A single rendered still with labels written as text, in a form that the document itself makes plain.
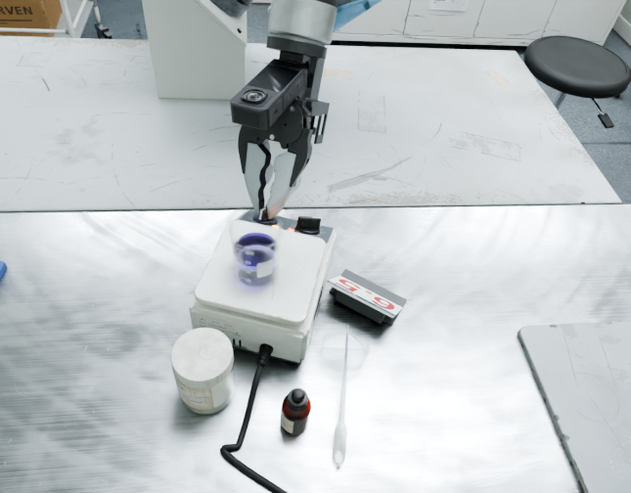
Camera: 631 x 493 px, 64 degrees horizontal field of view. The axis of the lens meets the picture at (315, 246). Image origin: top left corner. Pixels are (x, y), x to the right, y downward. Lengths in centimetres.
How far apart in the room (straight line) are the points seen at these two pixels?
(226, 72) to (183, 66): 7
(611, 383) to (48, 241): 71
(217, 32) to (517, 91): 59
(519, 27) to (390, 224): 267
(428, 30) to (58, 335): 277
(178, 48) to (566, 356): 73
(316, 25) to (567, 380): 49
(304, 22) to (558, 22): 289
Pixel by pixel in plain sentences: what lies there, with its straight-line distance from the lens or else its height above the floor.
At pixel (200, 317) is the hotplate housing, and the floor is 96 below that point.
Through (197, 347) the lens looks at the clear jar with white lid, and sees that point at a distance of 51.
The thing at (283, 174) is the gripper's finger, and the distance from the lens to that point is 62.
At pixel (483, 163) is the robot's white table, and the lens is 90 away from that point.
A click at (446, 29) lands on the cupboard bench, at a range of 318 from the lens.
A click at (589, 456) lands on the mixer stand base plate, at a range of 64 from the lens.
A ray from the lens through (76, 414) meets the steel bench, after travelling 60.
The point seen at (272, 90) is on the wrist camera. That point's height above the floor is 112.
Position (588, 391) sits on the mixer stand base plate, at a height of 91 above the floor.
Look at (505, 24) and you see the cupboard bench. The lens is 329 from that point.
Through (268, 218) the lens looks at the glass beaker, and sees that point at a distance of 52.
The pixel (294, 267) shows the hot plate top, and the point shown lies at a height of 99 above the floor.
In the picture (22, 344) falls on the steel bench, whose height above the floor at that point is 90.
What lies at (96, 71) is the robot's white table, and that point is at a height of 90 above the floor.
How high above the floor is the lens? 142
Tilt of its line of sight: 49 degrees down
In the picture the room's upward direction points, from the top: 7 degrees clockwise
